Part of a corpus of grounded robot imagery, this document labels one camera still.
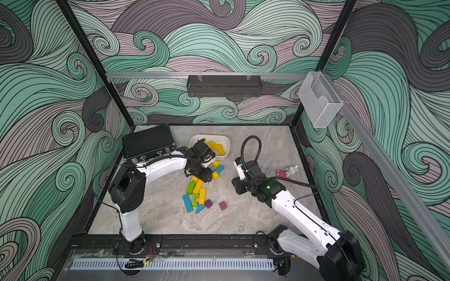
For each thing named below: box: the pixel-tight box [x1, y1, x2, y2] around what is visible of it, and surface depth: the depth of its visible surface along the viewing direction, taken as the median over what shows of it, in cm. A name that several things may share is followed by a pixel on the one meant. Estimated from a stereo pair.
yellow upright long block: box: [192, 179, 204, 195], surface depth 92 cm
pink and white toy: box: [275, 165, 299, 179], surface depth 94 cm
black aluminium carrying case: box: [121, 123, 177, 164], surface depth 105 cm
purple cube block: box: [205, 199, 213, 209], surface depth 85 cm
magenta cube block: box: [219, 201, 228, 212], surface depth 85 cm
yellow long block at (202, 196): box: [198, 187, 207, 205], surface depth 89 cm
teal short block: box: [214, 163, 225, 174], surface depth 100 cm
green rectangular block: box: [185, 181, 197, 195], surface depth 92 cm
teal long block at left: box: [182, 194, 194, 214], surface depth 87 cm
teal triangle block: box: [195, 204, 206, 215], surface depth 85 cm
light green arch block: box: [191, 193, 200, 208], surface depth 87 cm
